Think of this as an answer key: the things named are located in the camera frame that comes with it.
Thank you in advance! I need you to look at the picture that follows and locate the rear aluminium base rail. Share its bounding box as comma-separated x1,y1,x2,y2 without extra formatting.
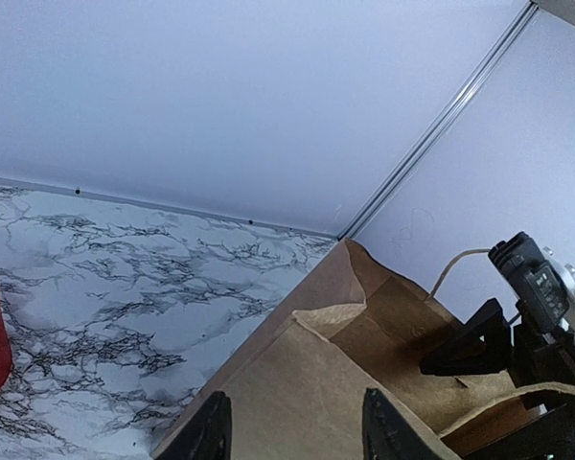
0,177,339,241

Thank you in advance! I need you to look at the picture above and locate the right aluminium frame post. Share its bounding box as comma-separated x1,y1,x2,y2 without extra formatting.
336,1,539,240

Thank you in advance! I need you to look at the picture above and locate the brown paper bag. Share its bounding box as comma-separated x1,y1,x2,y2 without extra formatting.
150,238,575,460

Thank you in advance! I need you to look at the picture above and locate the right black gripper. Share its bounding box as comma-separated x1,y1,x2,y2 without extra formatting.
420,298,575,459

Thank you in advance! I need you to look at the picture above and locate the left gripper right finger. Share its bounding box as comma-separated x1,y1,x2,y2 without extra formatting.
362,388,440,460

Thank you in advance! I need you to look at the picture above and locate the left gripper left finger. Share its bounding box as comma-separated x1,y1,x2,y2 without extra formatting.
157,391,233,460

